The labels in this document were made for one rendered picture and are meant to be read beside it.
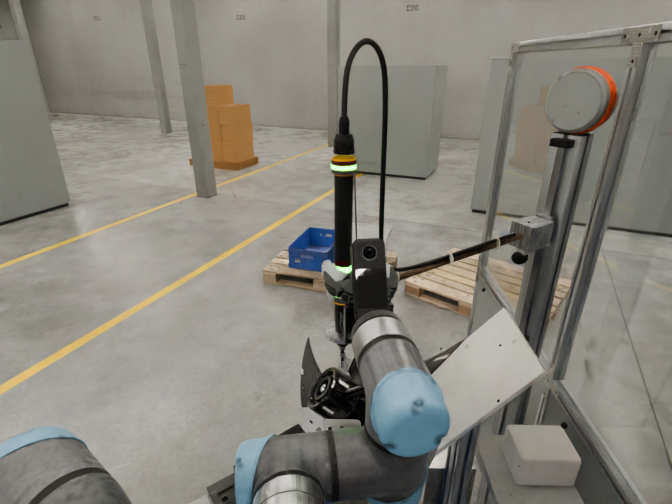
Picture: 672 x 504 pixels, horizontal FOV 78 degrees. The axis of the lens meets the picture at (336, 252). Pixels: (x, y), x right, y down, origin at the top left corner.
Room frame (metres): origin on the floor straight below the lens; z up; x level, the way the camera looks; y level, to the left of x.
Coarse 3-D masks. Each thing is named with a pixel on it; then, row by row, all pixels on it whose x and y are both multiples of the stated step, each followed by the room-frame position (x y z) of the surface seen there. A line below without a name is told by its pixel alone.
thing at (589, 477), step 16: (480, 288) 1.92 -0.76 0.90; (480, 304) 1.88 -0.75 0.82; (496, 304) 1.68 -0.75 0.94; (480, 320) 1.84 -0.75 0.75; (528, 416) 1.20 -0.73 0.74; (544, 416) 1.10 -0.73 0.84; (560, 416) 1.02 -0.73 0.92; (480, 432) 1.59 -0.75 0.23; (576, 432) 0.93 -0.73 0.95; (576, 448) 0.91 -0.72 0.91; (480, 464) 1.51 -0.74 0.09; (592, 464) 0.83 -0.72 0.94; (576, 480) 0.87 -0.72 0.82; (592, 480) 0.81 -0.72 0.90; (592, 496) 0.79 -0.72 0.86; (608, 496) 0.74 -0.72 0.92
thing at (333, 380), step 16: (336, 368) 0.84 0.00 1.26; (320, 384) 0.84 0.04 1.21; (336, 384) 0.79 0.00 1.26; (352, 384) 0.81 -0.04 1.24; (320, 400) 0.79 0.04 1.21; (336, 400) 0.77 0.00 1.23; (352, 400) 0.78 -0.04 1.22; (320, 416) 0.78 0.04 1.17; (336, 416) 0.76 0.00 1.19; (352, 416) 0.77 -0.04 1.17
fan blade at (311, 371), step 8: (304, 352) 1.12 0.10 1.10; (312, 352) 1.04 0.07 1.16; (304, 360) 1.10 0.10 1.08; (312, 360) 1.02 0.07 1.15; (304, 368) 1.08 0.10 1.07; (312, 368) 1.00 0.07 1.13; (304, 376) 1.06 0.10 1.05; (312, 376) 0.99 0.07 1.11; (304, 384) 1.05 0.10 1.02; (312, 384) 0.99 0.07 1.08; (304, 392) 1.04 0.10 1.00; (304, 400) 1.03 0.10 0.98
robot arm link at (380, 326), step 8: (376, 320) 0.43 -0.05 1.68; (384, 320) 0.43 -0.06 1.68; (392, 320) 0.44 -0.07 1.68; (360, 328) 0.43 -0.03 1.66; (368, 328) 0.42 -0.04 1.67; (376, 328) 0.42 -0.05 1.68; (384, 328) 0.42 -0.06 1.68; (392, 328) 0.42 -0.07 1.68; (400, 328) 0.42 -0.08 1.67; (360, 336) 0.42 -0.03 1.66; (368, 336) 0.41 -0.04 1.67; (376, 336) 0.40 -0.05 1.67; (408, 336) 0.41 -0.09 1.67; (352, 344) 0.43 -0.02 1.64; (360, 344) 0.41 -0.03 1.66; (360, 352) 0.40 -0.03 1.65
